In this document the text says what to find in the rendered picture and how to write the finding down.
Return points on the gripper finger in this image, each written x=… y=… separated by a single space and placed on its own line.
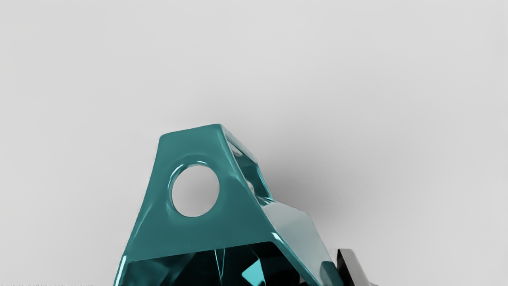
x=354 y=268

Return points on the teal faceted mug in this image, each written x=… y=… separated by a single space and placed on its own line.
x=238 y=222

